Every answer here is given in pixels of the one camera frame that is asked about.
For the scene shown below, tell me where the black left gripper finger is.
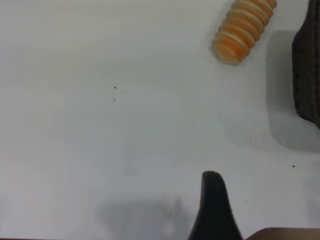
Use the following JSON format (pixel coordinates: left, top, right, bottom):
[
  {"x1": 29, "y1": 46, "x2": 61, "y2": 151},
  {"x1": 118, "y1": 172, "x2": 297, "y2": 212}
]
[{"x1": 187, "y1": 171, "x2": 245, "y2": 240}]

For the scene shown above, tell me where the black woven wicker basket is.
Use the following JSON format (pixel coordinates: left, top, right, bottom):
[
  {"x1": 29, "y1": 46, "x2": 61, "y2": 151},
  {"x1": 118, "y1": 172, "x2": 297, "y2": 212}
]
[{"x1": 291, "y1": 0, "x2": 320, "y2": 130}]

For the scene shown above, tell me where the orange ridged bread roll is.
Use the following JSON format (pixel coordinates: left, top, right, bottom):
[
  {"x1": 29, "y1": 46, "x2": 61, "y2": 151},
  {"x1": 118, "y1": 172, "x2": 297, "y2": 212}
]
[{"x1": 211, "y1": 0, "x2": 278, "y2": 67}]

